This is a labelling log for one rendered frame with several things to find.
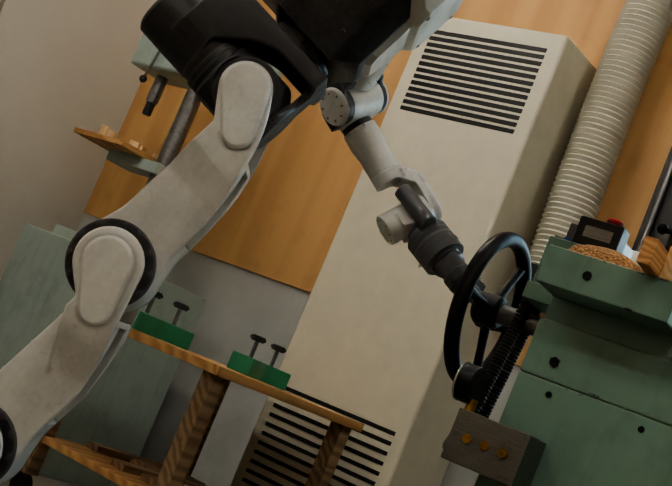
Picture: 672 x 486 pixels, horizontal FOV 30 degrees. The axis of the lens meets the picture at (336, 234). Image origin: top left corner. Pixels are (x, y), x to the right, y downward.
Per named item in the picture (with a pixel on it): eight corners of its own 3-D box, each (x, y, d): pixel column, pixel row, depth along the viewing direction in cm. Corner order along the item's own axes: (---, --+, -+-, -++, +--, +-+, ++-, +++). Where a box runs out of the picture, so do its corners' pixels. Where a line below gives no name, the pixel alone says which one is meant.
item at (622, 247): (575, 257, 226) (586, 229, 227) (632, 274, 221) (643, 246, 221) (554, 235, 215) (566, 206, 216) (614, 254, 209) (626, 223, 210)
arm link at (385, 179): (402, 242, 251) (368, 184, 253) (439, 221, 253) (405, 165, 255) (408, 233, 244) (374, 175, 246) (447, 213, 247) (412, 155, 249)
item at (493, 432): (456, 463, 194) (475, 415, 195) (527, 493, 188) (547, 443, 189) (437, 455, 187) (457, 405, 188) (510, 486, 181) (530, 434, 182)
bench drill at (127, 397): (34, 446, 446) (209, 47, 465) (145, 509, 406) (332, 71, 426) (-75, 416, 409) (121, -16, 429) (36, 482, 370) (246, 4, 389)
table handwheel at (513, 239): (485, 202, 215) (416, 355, 210) (592, 234, 205) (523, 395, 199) (529, 262, 240) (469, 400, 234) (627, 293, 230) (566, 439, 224)
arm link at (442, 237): (457, 314, 245) (423, 271, 251) (495, 283, 244) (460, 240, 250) (437, 295, 234) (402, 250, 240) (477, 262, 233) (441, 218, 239)
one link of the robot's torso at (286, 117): (133, 17, 201) (216, -53, 203) (142, 39, 214) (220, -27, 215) (248, 146, 199) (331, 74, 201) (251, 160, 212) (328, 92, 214)
